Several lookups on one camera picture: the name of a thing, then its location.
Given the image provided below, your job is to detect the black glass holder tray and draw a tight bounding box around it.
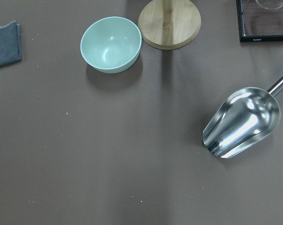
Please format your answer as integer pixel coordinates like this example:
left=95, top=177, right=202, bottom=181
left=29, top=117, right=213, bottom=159
left=236, top=0, right=283, bottom=42

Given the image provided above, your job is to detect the mint green bowl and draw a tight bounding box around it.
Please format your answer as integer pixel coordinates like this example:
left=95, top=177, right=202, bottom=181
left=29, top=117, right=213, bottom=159
left=80, top=16, right=142, bottom=74

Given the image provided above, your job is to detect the wooden cup tree stand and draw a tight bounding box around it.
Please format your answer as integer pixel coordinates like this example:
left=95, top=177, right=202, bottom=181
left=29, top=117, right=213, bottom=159
left=138, top=0, right=201, bottom=50

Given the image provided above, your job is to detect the metal ice scoop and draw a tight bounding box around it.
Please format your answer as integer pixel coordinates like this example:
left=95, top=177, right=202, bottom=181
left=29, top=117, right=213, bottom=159
left=202, top=76, right=283, bottom=158

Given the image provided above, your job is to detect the grey folded cloth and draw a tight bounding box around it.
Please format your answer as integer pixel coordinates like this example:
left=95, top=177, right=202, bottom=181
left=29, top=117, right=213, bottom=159
left=0, top=21, right=22, bottom=67

